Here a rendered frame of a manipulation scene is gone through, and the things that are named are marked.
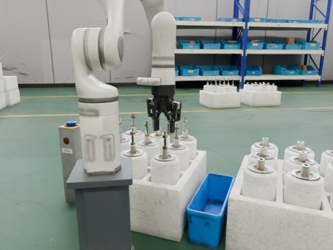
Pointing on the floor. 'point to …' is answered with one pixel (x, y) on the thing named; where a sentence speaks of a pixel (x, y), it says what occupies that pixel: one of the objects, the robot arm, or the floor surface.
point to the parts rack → (245, 26)
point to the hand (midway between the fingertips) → (163, 128)
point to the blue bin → (209, 210)
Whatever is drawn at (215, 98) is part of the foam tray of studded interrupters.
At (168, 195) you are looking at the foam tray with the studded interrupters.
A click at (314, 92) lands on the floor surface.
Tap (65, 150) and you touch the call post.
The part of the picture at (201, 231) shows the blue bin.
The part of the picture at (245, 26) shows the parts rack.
